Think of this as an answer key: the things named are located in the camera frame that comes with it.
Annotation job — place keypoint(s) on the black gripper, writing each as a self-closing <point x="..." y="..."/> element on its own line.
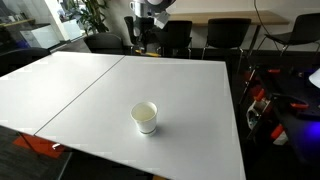
<point x="145" y="26"/>

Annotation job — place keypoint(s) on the white paper cup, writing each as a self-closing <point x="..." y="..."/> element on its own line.
<point x="146" y="125"/>

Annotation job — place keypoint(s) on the black chair with narrow back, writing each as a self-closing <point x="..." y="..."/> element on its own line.
<point x="129" y="30"/>

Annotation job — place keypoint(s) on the black chair with square back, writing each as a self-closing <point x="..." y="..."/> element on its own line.
<point x="180" y="33"/>

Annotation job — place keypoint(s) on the black low rounded chair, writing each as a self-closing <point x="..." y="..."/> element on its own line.
<point x="103" y="43"/>

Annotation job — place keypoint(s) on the green potted plant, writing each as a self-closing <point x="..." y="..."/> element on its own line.
<point x="91" y="13"/>

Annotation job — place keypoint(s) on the black chair with metal legs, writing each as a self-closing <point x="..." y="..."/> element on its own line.
<point x="228" y="31"/>

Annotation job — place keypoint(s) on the long wooden counter table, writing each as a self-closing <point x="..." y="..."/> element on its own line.
<point x="233" y="16"/>

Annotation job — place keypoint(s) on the white low cabinet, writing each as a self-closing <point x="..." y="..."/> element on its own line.
<point x="40" y="36"/>

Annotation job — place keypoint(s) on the blue bin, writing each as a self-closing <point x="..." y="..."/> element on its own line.
<point x="22" y="44"/>

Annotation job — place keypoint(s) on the black armchair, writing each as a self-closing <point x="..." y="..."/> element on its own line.
<point x="20" y="58"/>

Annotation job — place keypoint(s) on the white device on cart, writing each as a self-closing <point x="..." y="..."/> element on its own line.
<point x="258" y="111"/>

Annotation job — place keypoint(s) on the orange floor mat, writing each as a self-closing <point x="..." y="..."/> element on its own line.
<point x="36" y="146"/>

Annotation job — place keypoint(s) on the black chair with angled legs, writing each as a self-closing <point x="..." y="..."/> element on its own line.
<point x="305" y="28"/>

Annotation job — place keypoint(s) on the white sheet corner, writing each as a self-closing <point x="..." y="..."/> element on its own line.
<point x="315" y="78"/>

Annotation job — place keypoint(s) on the black equipment cart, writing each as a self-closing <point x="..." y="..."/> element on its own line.
<point x="300" y="126"/>

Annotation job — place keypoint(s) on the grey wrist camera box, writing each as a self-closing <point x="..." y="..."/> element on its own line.
<point x="162" y="19"/>

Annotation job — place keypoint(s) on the wooden wall shelf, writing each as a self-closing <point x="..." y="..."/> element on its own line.
<point x="16" y="22"/>

